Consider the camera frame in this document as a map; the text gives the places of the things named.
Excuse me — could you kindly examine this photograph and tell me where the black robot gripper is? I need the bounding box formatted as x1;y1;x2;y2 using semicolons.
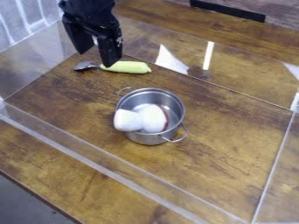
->
59;0;123;67

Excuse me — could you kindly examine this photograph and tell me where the silver metal pot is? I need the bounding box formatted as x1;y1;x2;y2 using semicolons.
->
114;87;189;145

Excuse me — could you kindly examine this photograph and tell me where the white and red plush mushroom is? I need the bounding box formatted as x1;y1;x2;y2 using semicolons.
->
114;104;169;134

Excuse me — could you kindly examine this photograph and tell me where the black bar in background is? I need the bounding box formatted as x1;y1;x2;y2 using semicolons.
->
190;0;267;23

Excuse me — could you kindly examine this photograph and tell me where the yellow handled metal spoon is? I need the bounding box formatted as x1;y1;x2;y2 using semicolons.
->
74;61;153;74

